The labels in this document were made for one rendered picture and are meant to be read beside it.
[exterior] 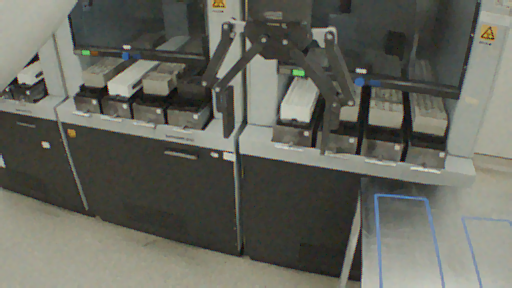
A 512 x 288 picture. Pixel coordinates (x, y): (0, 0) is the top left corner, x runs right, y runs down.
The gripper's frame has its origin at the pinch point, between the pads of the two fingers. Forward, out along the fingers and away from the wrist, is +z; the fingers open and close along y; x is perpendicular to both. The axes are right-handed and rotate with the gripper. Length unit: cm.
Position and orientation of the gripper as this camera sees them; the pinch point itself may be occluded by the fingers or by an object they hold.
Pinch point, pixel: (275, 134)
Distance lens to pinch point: 53.5
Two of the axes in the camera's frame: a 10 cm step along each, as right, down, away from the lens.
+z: 0.0, 8.4, 5.4
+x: 2.8, -5.2, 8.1
